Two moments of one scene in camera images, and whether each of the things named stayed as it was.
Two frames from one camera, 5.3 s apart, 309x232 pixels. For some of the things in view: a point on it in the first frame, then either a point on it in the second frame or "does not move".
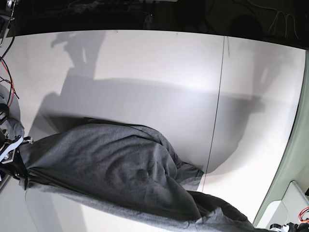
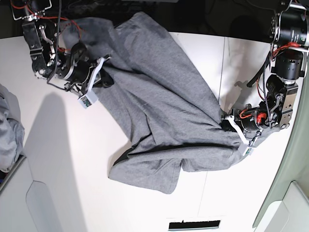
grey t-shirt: (128, 176) to (174, 118)
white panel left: (26, 210) does not move
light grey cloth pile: (14, 127) does not move
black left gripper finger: (20, 170) to (79, 73)
